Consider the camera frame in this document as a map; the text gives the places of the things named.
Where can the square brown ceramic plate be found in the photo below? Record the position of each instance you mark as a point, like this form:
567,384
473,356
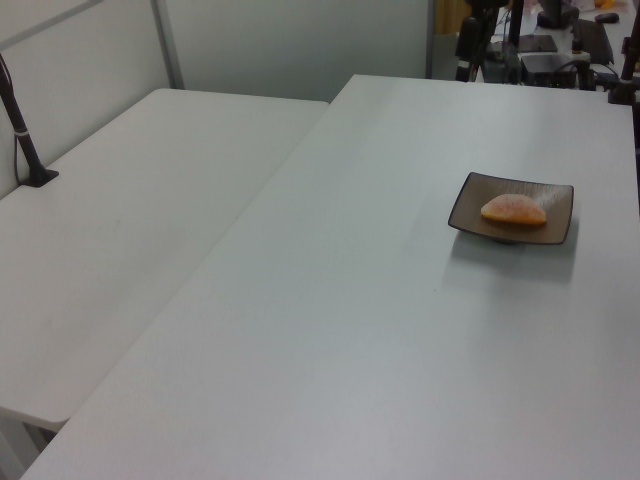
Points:
480,220

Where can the black monitor stand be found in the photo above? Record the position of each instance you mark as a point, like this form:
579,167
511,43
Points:
555,15

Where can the black electronics box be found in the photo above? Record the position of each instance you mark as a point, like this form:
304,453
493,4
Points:
545,62

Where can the wide grey partition post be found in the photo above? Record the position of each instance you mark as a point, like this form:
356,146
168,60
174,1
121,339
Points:
167,45

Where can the flat black pad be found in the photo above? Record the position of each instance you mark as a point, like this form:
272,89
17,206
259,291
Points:
542,44

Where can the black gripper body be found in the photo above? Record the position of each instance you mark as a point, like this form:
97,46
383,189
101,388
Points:
485,3

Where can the white rounded-corner table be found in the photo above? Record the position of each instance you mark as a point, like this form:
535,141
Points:
125,200

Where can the thin black pole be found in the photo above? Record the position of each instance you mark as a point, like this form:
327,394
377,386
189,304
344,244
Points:
515,30

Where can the black keyboard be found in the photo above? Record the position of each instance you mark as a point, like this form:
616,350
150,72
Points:
595,42

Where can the black pole stand white band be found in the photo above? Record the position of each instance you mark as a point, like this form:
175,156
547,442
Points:
25,140

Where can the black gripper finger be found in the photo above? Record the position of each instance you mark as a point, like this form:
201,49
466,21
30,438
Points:
486,35
467,45

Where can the black computer mouse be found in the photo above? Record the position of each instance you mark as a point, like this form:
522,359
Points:
606,17

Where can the narrow grey partition post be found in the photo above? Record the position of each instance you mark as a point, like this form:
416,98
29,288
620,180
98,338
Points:
429,45

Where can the black clamp camera stand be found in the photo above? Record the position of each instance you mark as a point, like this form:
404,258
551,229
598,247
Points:
625,90

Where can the yellow board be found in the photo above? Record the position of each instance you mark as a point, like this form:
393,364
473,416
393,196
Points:
445,20

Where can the orange bread roll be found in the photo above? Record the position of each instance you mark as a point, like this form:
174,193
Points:
512,210

